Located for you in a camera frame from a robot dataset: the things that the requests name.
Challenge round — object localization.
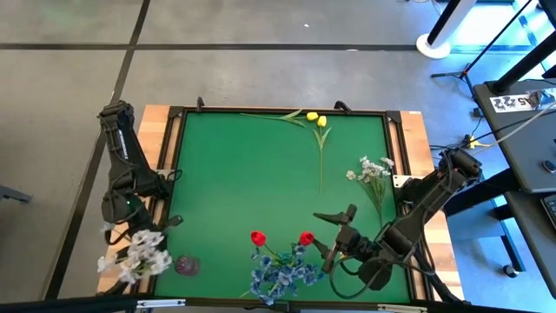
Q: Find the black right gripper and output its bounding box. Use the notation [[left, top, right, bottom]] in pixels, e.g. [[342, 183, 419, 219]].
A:
[[311, 203, 380, 275]]

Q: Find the red tulip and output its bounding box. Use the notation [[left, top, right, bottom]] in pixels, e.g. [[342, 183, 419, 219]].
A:
[[249, 230, 279, 260], [298, 230, 316, 251]]

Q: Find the white flower bunch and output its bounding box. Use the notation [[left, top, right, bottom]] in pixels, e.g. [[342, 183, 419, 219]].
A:
[[96, 221, 174, 286], [345, 155, 396, 218]]

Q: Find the pink glass vase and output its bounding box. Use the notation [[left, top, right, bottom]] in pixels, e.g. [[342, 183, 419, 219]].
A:
[[173, 255, 202, 277]]

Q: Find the blue flower bunch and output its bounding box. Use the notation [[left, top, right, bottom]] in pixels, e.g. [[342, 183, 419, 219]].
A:
[[249, 243, 326, 306]]

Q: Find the yellow tulip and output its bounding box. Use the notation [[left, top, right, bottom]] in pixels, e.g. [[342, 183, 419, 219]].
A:
[[240, 108, 321, 129], [312, 115, 332, 195]]

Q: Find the blue cut-glass vase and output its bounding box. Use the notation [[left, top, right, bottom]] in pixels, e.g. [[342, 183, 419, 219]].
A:
[[274, 251, 303, 283]]

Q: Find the black rig strut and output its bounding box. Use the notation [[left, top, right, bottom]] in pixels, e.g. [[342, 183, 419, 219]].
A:
[[0, 292, 154, 313]]

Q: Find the grey chair leg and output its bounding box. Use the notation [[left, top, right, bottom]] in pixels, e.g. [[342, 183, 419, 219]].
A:
[[0, 183, 34, 205]]

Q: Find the dark desk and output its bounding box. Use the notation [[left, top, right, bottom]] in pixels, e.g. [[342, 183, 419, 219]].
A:
[[505, 190, 556, 301], [442, 80, 556, 218]]

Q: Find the black keyboard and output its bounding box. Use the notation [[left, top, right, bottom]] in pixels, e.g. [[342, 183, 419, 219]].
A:
[[539, 193, 556, 232]]

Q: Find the printed paper label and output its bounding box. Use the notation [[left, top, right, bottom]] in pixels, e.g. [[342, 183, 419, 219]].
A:
[[489, 94, 533, 115]]

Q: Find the black tripod stand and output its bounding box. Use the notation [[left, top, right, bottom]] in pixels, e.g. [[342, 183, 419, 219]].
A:
[[429, 0, 536, 82]]

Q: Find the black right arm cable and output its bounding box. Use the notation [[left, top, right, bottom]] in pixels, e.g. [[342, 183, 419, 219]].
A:
[[328, 256, 393, 302]]

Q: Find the silver frame bracket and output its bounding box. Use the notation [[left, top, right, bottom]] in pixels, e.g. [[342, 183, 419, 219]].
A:
[[136, 298, 188, 310], [376, 303, 429, 313]]

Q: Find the black table frame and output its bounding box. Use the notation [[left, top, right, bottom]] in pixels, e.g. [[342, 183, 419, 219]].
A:
[[145, 103, 435, 305]]

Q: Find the yellow cable plug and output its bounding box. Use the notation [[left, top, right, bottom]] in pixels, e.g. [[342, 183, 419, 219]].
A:
[[466, 135, 493, 150]]

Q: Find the white cable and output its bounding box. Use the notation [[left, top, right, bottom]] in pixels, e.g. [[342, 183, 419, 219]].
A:
[[487, 101, 556, 148]]

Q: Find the black post with white base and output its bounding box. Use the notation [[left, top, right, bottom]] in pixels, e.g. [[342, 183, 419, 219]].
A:
[[415, 0, 479, 61]]

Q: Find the black slanted post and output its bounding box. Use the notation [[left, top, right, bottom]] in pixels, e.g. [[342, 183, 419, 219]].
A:
[[490, 30, 556, 95]]

